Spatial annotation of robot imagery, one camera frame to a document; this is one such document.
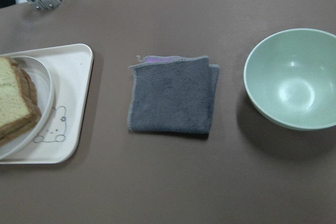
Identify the cream rabbit tray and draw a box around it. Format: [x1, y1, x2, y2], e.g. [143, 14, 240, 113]
[1, 44, 93, 164]

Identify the white round plate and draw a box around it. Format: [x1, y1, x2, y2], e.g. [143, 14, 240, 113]
[1, 56, 55, 159]

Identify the green bowl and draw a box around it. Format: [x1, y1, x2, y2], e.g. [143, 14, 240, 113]
[244, 28, 335, 131]

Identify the plain bread slice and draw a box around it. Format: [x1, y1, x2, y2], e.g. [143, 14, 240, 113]
[0, 56, 43, 141]

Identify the grey folded cloth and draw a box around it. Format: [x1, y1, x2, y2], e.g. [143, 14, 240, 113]
[128, 56, 220, 134]

